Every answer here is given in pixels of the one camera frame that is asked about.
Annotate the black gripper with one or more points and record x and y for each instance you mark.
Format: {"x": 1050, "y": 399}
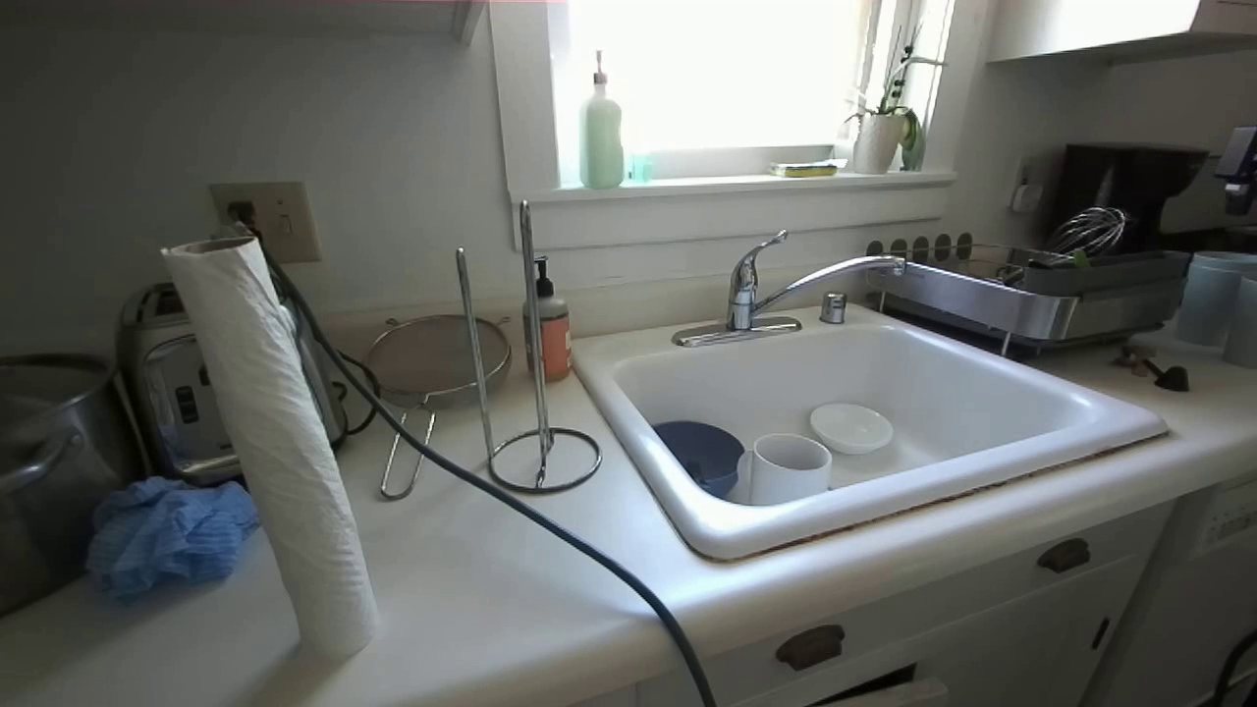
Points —
{"x": 1244, "y": 162}

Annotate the pale blue plastic cup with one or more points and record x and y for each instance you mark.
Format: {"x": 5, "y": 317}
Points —
{"x": 1246, "y": 318}
{"x": 1208, "y": 301}

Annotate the white kitchen sink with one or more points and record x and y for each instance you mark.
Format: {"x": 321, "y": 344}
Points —
{"x": 994, "y": 393}

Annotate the black coffee machine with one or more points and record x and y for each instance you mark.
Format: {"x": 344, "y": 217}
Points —
{"x": 1125, "y": 183}

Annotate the metal whisk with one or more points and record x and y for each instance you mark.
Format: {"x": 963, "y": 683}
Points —
{"x": 1084, "y": 232}

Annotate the metal dish rack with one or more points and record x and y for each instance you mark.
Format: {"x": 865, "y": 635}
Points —
{"x": 1046, "y": 306}

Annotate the small chrome deck cap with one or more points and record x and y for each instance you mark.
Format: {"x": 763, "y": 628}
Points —
{"x": 834, "y": 306}

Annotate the yellow green sponge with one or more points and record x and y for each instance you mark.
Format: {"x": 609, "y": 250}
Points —
{"x": 805, "y": 169}

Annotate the small white plate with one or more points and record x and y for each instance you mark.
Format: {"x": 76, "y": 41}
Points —
{"x": 851, "y": 428}

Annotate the chrome faucet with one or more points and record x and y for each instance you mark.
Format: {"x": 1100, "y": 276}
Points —
{"x": 751, "y": 289}

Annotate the white base cabinet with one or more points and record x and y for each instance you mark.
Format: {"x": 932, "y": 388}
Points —
{"x": 969, "y": 613}

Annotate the window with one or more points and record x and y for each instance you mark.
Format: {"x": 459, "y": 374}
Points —
{"x": 720, "y": 79}

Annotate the white mug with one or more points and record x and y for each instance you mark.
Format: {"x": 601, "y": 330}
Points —
{"x": 788, "y": 467}

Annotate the small teal item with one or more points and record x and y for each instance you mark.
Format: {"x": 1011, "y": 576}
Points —
{"x": 643, "y": 169}

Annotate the dark blue bowl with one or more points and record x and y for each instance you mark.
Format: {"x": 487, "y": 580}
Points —
{"x": 700, "y": 453}

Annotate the green dish soap bottle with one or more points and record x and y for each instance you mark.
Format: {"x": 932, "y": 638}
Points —
{"x": 601, "y": 140}

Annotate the orange soap pump bottle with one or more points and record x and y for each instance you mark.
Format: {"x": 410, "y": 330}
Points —
{"x": 551, "y": 337}

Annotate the white paper towel roll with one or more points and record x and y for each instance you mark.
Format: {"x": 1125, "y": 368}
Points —
{"x": 281, "y": 446}

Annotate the silver toaster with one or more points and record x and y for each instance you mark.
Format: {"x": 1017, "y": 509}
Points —
{"x": 180, "y": 393}

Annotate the blue bath pouf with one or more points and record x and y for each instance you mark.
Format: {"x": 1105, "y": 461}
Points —
{"x": 170, "y": 534}

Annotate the wall power outlet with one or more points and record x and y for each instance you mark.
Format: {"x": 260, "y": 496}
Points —
{"x": 281, "y": 217}

